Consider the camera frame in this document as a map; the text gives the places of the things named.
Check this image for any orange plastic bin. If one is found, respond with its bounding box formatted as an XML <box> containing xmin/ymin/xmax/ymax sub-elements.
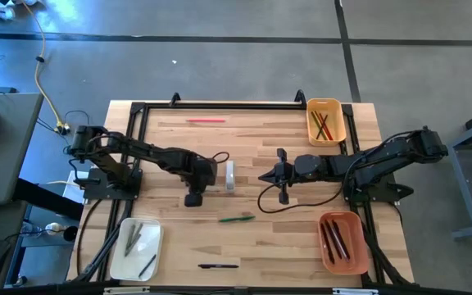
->
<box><xmin>316</xmin><ymin>211</ymin><xmax>370</xmax><ymax>277</ymax></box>

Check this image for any silver metal bracket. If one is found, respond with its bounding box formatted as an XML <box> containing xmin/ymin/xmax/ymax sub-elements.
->
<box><xmin>102</xmin><ymin>286</ymin><xmax>151</xmax><ymax>295</ymax></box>
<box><xmin>332</xmin><ymin>288</ymin><xmax>380</xmax><ymax>295</ymax></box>

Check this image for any white plastic bin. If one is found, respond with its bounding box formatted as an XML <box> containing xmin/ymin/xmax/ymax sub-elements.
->
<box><xmin>108</xmin><ymin>218</ymin><xmax>166</xmax><ymax>285</ymax></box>

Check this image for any yellow floor cable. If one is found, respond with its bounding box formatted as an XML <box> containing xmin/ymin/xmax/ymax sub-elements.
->
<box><xmin>17</xmin><ymin>0</ymin><xmax>72</xmax><ymax>135</ymax></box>

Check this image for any grey crayon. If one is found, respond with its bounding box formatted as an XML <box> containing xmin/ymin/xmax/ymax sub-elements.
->
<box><xmin>125</xmin><ymin>224</ymin><xmax>137</xmax><ymax>252</ymax></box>
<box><xmin>124</xmin><ymin>238</ymin><xmax>143</xmax><ymax>258</ymax></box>

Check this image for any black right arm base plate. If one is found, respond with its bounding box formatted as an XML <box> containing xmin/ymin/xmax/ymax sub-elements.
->
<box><xmin>339</xmin><ymin>169</ymin><xmax>415</xmax><ymax>205</ymax></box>

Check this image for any brown red pencil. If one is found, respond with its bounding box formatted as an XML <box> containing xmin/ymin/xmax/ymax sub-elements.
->
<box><xmin>320</xmin><ymin>113</ymin><xmax>335</xmax><ymax>142</ymax></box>

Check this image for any black round puck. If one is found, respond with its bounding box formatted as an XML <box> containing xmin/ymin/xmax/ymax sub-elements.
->
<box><xmin>62</xmin><ymin>225</ymin><xmax>79</xmax><ymax>243</ymax></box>

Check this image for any white eraser stick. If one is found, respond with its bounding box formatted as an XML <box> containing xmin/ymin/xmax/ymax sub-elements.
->
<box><xmin>225</xmin><ymin>160</ymin><xmax>236</xmax><ymax>194</ymax></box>

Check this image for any green pencil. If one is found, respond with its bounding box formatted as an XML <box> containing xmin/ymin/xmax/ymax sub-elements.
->
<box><xmin>309</xmin><ymin>111</ymin><xmax>324</xmax><ymax>139</ymax></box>

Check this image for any thin black pen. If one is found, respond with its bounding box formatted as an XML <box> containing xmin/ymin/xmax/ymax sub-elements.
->
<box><xmin>332</xmin><ymin>220</ymin><xmax>352</xmax><ymax>261</ymax></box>

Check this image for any green pen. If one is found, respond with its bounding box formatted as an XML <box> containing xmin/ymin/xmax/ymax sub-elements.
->
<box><xmin>218</xmin><ymin>216</ymin><xmax>256</xmax><ymax>224</ymax></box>

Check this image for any grey metal table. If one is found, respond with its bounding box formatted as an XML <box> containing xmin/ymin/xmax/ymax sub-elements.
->
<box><xmin>424</xmin><ymin>101</ymin><xmax>472</xmax><ymax>241</ymax></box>

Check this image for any white paper sheet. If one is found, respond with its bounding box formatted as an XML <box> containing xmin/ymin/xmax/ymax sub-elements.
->
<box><xmin>61</xmin><ymin>169</ymin><xmax>90</xmax><ymax>205</ymax></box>

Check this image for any yellow plastic bin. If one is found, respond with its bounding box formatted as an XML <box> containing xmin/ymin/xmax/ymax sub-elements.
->
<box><xmin>306</xmin><ymin>97</ymin><xmax>348</xmax><ymax>148</ymax></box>

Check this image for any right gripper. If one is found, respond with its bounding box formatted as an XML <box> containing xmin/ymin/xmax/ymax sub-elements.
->
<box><xmin>258</xmin><ymin>148</ymin><xmax>299</xmax><ymax>205</ymax></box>

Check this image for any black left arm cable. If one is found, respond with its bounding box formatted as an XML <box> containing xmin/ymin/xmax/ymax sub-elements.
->
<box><xmin>210</xmin><ymin>150</ymin><xmax>231</xmax><ymax>166</ymax></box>

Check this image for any grey desk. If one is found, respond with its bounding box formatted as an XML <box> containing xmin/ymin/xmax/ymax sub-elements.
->
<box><xmin>0</xmin><ymin>93</ymin><xmax>45</xmax><ymax>207</ymax></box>

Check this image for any light purple pen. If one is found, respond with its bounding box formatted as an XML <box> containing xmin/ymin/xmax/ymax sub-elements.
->
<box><xmin>329</xmin><ymin>223</ymin><xmax>347</xmax><ymax>262</ymax></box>

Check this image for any black aluminium table frame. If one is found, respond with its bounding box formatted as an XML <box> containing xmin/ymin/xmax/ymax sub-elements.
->
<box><xmin>70</xmin><ymin>88</ymin><xmax>416</xmax><ymax>288</ymax></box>

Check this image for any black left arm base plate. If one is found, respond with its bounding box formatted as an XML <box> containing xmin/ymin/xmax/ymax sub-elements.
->
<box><xmin>82</xmin><ymin>170</ymin><xmax>143</xmax><ymax>202</ymax></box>

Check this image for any white plug adapter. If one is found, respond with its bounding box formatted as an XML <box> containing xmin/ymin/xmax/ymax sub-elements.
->
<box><xmin>44</xmin><ymin>221</ymin><xmax>67</xmax><ymax>236</ymax></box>

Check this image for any short red pencil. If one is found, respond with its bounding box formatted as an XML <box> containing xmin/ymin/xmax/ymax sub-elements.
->
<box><xmin>315</xmin><ymin>111</ymin><xmax>330</xmax><ymax>138</ymax></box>

